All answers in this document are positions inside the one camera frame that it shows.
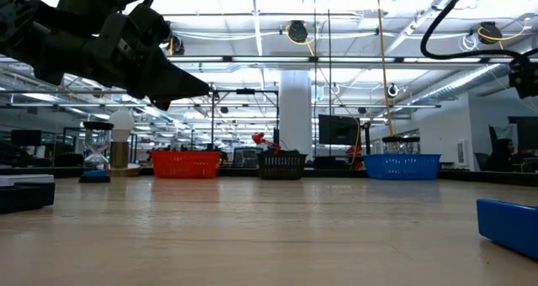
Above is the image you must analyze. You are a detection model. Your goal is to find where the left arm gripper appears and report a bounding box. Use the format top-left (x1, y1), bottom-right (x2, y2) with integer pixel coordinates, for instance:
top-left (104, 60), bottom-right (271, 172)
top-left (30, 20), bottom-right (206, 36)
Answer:
top-left (33, 13), bottom-right (210, 112)

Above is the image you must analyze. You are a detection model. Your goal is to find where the white light bulb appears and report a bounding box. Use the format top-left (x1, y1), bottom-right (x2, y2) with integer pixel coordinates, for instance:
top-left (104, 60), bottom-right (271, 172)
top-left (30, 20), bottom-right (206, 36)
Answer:
top-left (108, 108), bottom-right (136, 143)

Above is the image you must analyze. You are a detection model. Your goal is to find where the black plastic basket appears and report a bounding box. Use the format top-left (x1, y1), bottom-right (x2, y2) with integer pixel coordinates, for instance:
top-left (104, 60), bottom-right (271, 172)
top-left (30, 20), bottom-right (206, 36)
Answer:
top-left (256, 149), bottom-right (309, 181)

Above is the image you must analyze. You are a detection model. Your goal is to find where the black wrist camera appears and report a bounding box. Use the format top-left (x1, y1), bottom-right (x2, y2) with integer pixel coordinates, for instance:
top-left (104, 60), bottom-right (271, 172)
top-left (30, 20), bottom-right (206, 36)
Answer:
top-left (508, 48), bottom-right (538, 100)
top-left (125, 3), bottom-right (172, 47)

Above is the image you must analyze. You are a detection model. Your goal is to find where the red background equipment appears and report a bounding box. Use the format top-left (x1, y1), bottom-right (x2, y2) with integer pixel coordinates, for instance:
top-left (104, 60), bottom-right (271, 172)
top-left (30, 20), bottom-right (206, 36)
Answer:
top-left (345, 145), bottom-right (365, 172)

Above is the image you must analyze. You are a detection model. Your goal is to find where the large black wall screen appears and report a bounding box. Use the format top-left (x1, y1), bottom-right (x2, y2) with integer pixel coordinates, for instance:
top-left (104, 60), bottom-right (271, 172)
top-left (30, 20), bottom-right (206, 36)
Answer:
top-left (507, 115), bottom-right (538, 151)

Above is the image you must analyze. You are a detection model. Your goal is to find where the dark background screen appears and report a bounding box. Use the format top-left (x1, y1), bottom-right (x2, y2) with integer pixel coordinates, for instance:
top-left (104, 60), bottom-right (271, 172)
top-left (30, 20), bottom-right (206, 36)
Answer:
top-left (232, 146), bottom-right (265, 168)

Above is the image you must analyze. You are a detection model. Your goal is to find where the white building column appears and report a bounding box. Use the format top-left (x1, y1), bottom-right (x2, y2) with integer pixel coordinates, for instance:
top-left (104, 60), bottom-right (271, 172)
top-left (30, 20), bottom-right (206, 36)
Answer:
top-left (278, 70), bottom-right (313, 156)

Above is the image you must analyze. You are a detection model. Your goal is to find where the long ceiling light strip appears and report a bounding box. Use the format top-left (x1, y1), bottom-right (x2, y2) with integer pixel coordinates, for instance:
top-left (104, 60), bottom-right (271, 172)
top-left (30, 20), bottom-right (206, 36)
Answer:
top-left (167, 56), bottom-right (434, 64)

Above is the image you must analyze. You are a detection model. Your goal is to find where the blue digital timer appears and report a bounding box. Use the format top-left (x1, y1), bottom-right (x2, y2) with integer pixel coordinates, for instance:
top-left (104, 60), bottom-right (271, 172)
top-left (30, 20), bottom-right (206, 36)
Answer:
top-left (476, 198), bottom-right (538, 262)

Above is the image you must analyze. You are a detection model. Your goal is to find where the red plastic basket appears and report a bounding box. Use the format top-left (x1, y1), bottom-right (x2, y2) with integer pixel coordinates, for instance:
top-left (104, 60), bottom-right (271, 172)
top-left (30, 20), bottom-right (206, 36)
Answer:
top-left (150, 150), bottom-right (222, 179)

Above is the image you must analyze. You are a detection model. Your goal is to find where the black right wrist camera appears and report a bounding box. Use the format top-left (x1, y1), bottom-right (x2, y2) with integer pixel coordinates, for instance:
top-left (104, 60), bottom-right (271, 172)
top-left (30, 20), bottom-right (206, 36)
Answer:
top-left (508, 48), bottom-right (538, 100)

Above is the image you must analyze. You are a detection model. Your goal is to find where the black ceiling cable reel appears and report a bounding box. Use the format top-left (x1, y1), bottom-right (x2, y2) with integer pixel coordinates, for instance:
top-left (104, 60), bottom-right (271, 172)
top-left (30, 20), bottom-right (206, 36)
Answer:
top-left (167, 33), bottom-right (186, 56)
top-left (287, 19), bottom-right (310, 45)
top-left (477, 20), bottom-right (504, 45)

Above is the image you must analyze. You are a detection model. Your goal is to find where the black computer monitor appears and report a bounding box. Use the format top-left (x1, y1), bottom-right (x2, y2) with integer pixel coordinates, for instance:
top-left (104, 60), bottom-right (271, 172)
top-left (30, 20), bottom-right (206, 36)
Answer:
top-left (318, 114), bottom-right (361, 146)
top-left (10, 130), bottom-right (43, 148)

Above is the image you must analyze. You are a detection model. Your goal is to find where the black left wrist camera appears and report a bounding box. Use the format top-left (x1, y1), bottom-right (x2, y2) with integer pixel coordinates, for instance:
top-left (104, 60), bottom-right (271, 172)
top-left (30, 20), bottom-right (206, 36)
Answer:
top-left (125, 3), bottom-right (172, 47)

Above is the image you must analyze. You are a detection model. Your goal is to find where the person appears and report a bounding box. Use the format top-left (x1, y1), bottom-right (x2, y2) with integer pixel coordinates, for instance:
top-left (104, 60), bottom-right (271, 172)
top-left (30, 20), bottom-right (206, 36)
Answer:
top-left (483, 137), bottom-right (517, 172)

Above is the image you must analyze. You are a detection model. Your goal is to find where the black right camera cable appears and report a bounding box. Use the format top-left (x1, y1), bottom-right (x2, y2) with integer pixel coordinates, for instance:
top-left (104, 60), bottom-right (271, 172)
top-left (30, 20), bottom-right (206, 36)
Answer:
top-left (419, 0), bottom-right (538, 64)

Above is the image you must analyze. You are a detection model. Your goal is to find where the yellow sand black hourglass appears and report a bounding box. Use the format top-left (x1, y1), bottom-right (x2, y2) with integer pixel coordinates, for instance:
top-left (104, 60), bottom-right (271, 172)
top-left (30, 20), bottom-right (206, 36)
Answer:
top-left (401, 135), bottom-right (422, 155)

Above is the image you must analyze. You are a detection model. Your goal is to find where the long black cable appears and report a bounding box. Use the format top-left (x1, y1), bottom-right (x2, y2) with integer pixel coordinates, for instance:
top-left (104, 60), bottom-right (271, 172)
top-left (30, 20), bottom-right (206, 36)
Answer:
top-left (312, 0), bottom-right (319, 115)
top-left (326, 0), bottom-right (334, 156)

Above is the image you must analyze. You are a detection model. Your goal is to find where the black aluminium table frame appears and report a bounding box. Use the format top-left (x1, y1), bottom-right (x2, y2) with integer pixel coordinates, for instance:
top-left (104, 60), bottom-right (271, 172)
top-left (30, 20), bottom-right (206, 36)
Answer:
top-left (0, 166), bottom-right (538, 188)

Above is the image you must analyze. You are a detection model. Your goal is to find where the red desk lamp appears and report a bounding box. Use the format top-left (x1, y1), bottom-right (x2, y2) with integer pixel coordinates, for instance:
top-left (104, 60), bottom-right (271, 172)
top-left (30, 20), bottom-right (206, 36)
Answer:
top-left (251, 131), bottom-right (282, 153)

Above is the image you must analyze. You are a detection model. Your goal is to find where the blue plastic basket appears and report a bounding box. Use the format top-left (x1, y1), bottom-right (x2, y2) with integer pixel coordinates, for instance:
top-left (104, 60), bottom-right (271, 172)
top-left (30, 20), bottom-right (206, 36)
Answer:
top-left (362, 152), bottom-right (442, 181)

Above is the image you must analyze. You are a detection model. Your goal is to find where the wooden lamp stand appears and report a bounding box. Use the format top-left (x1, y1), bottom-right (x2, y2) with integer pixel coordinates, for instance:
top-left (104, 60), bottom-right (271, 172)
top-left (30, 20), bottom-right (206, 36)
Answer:
top-left (107, 140), bottom-right (142, 178)

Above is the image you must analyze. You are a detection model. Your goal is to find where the yellow drooping cable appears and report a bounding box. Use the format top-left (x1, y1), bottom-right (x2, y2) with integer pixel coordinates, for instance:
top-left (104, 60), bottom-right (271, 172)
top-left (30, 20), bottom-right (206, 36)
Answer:
top-left (354, 117), bottom-right (363, 156)

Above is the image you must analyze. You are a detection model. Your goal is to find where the long yellow cable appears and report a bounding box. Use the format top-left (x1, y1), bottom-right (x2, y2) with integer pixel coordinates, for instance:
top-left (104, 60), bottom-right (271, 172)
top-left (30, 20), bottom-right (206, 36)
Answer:
top-left (375, 0), bottom-right (397, 138)

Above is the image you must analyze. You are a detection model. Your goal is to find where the black metal rig frame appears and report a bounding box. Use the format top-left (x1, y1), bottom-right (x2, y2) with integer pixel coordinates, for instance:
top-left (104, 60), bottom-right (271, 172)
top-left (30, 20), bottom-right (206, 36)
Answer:
top-left (209, 87), bottom-right (281, 156)

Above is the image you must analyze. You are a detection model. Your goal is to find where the blue base hourglass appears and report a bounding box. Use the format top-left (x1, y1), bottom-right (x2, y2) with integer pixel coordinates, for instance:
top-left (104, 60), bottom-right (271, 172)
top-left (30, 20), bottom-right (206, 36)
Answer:
top-left (78, 120), bottom-right (115, 184)

